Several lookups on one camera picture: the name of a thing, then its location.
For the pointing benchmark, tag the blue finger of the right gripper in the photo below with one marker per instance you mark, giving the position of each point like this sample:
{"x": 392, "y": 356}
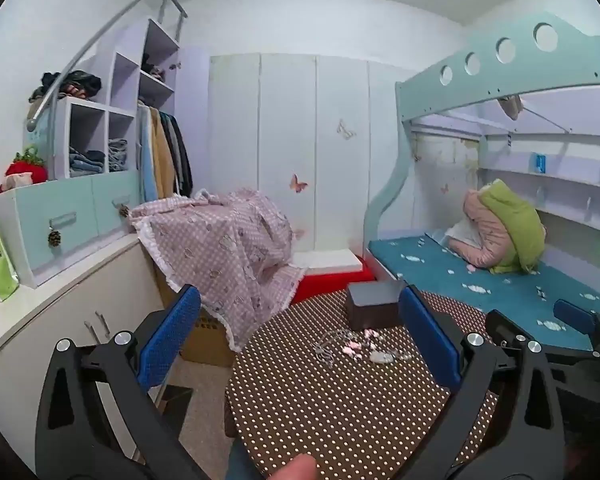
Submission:
{"x": 579, "y": 319}

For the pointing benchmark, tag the hanging clothes row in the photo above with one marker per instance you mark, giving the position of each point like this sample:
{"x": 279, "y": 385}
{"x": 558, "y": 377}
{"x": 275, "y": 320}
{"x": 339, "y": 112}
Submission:
{"x": 161, "y": 157}

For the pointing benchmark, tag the red storage ottoman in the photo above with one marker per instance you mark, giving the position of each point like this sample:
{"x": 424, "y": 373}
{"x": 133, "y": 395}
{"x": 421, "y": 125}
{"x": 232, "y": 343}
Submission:
{"x": 327, "y": 272}

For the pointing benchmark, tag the pink checkered blanket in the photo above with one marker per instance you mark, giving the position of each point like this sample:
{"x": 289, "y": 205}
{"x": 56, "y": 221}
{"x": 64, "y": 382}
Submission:
{"x": 235, "y": 248}

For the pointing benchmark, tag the cardboard box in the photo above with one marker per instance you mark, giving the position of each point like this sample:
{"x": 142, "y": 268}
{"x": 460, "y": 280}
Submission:
{"x": 207, "y": 343}

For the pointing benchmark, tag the teal bunk bed frame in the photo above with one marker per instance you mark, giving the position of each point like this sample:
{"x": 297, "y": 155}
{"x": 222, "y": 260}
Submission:
{"x": 537, "y": 52}

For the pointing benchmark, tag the white wardrobe doors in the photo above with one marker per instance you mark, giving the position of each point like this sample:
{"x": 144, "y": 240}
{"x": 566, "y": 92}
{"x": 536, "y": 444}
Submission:
{"x": 316, "y": 134}

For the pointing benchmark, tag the lilac cubby shelf unit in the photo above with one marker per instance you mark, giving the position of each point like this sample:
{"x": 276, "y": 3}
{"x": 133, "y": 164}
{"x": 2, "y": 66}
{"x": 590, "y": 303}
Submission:
{"x": 137, "y": 65}

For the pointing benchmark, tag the operator left thumb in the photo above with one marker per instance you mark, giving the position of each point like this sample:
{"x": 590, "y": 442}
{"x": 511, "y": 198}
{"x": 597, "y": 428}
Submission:
{"x": 302, "y": 467}

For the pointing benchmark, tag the red strawberry plush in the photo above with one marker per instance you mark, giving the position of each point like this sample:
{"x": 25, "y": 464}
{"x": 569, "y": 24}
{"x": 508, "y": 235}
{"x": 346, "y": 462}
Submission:
{"x": 26, "y": 169}

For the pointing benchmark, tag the blue candy print mattress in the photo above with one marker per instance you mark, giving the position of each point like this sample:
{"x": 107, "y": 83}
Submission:
{"x": 526, "y": 299}

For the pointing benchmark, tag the dark brown jewelry box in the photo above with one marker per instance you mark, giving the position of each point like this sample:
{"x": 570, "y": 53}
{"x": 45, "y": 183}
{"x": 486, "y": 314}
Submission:
{"x": 373, "y": 305}

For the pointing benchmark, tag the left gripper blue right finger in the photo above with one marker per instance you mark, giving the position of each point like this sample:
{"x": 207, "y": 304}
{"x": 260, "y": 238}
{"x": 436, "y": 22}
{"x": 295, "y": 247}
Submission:
{"x": 502, "y": 419}

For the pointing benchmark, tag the teal drawer unit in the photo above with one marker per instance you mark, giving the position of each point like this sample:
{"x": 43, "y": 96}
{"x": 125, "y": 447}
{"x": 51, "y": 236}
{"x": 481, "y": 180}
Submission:
{"x": 50, "y": 226}

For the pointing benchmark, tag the pink and green quilt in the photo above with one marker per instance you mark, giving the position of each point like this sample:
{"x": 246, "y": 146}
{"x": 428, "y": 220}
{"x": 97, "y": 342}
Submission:
{"x": 512, "y": 233}

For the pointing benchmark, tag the brown polka dot tablecloth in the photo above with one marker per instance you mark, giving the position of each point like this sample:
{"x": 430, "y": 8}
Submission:
{"x": 293, "y": 392}

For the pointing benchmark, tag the white jade pendant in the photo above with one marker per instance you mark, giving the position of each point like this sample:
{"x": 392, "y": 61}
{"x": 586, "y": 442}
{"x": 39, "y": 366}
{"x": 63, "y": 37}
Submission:
{"x": 383, "y": 358}

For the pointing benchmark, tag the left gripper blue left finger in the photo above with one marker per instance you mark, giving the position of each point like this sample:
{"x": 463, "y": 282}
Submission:
{"x": 73, "y": 436}

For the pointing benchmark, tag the white pillow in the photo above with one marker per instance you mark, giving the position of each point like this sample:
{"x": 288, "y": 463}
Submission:
{"x": 465, "y": 231}

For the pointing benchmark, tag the pink hair clips pile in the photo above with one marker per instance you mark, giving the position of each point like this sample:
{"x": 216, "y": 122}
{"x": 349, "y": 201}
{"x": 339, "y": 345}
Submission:
{"x": 358, "y": 345}

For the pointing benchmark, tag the cream low cabinet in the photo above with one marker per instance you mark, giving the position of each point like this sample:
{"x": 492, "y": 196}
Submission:
{"x": 108, "y": 292}

